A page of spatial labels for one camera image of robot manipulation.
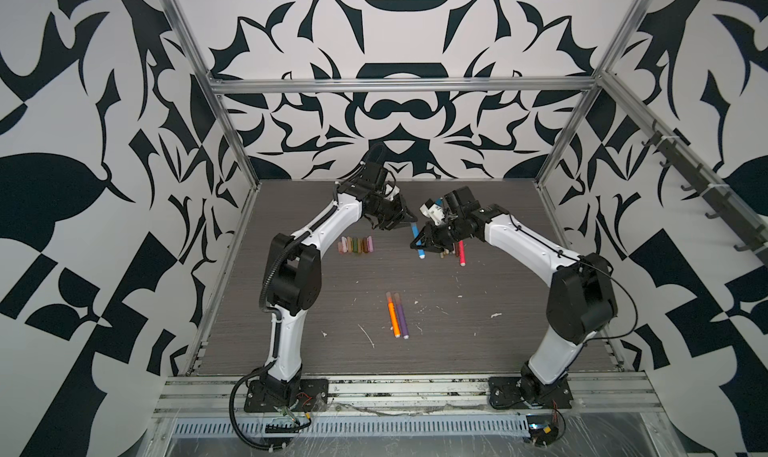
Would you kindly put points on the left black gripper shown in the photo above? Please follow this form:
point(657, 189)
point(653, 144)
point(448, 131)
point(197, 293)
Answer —
point(400, 215)

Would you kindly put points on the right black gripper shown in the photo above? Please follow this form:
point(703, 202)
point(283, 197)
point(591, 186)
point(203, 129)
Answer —
point(428, 234)

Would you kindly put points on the blue marker pen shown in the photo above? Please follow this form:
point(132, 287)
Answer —
point(417, 242)

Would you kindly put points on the pink red marker pen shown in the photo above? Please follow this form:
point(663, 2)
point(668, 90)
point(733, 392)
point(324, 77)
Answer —
point(461, 253)

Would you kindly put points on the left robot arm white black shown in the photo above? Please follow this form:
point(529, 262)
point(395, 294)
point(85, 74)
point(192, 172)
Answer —
point(293, 274)

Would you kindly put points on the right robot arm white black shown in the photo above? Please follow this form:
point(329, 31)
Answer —
point(581, 299)

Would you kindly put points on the orange marker pen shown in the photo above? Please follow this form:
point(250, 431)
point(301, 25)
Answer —
point(393, 315)

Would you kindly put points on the purple marker pen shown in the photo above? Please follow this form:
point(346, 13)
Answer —
point(401, 316)

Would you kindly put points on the circuit board with green light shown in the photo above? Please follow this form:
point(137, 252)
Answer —
point(545, 430)

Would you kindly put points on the grey hook rack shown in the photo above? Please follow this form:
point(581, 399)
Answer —
point(701, 181)

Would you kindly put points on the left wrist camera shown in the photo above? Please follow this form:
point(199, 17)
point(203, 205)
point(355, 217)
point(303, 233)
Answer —
point(390, 191)

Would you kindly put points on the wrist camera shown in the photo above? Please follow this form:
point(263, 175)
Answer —
point(434, 211)
point(390, 191)

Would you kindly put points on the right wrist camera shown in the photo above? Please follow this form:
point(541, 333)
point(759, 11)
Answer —
point(434, 211)

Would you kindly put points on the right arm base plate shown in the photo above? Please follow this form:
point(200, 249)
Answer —
point(527, 392)

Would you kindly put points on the aluminium frame crossbar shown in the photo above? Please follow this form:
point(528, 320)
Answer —
point(404, 84)

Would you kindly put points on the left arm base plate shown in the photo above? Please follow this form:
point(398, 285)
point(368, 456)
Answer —
point(266, 393)

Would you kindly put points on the white slotted cable duct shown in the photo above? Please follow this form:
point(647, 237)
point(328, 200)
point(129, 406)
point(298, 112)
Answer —
point(515, 426)

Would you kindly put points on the aluminium front rail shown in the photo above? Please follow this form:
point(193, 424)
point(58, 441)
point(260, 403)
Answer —
point(590, 392)

